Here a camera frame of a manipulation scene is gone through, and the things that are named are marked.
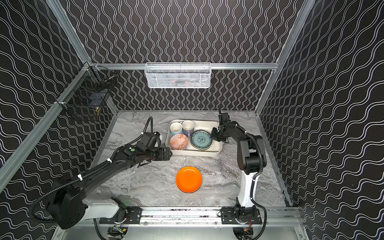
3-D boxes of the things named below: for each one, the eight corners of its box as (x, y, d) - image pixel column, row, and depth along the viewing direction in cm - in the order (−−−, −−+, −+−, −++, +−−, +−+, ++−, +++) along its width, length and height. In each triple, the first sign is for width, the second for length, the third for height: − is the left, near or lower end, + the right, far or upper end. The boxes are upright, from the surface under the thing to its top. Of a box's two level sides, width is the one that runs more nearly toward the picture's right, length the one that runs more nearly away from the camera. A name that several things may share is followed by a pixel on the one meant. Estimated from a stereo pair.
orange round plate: (175, 192, 84) (175, 191, 82) (177, 167, 93) (177, 166, 92) (202, 192, 83) (202, 191, 82) (201, 167, 93) (201, 166, 92)
